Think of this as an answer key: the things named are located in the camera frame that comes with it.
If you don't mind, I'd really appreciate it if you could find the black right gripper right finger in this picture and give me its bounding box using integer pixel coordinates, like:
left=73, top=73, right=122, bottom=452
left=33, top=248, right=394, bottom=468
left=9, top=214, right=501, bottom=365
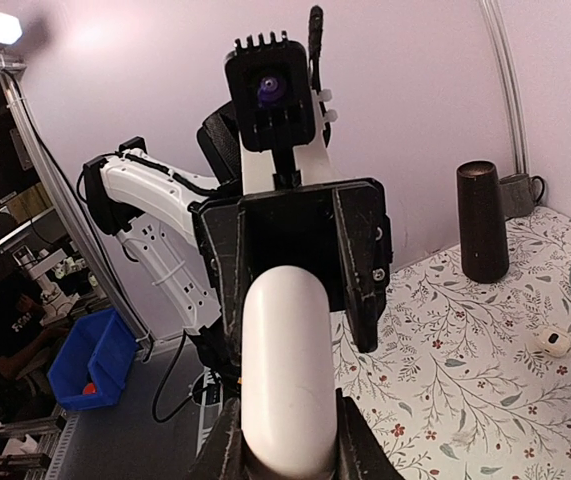
left=334, top=388, right=404, bottom=480

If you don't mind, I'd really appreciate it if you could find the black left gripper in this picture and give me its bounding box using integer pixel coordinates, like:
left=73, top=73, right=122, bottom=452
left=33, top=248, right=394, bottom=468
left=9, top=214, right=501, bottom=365
left=190, top=103, right=390, bottom=366

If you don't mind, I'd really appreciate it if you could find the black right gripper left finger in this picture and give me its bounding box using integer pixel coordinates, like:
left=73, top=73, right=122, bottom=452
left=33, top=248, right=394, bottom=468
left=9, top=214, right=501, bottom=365
left=194, top=398, right=243, bottom=479

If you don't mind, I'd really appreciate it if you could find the white round earbud case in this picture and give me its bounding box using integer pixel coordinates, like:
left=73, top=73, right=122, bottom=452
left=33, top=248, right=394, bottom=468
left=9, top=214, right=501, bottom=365
left=536, top=326, right=571, bottom=358

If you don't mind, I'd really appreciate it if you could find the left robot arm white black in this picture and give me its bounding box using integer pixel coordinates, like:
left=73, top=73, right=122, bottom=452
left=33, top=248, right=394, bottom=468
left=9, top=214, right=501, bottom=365
left=82, top=90, right=392, bottom=372

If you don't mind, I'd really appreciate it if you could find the blue plastic bin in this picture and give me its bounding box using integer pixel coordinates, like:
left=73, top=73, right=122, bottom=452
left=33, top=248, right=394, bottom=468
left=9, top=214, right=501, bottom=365
left=48, top=308, right=138, bottom=411

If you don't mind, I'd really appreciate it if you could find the grey mug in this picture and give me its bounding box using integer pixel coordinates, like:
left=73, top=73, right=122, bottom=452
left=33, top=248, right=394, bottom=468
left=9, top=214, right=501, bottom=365
left=499, top=173, right=546, bottom=219

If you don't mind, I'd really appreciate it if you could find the person in black shirt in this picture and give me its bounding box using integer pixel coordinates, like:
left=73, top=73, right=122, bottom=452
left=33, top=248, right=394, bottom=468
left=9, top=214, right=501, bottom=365
left=0, top=272, right=69, bottom=421

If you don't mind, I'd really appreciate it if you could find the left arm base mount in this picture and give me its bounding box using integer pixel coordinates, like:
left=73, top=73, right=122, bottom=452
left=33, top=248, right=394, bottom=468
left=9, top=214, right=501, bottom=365
left=184, top=339, right=246, bottom=451

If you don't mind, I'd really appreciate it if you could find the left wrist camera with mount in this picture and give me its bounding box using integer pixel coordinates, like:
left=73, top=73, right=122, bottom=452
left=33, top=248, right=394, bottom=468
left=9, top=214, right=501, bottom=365
left=224, top=31, right=339, bottom=195

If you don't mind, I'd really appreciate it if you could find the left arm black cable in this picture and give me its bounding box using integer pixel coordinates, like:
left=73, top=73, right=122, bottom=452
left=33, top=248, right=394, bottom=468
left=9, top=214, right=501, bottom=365
left=305, top=4, right=327, bottom=91

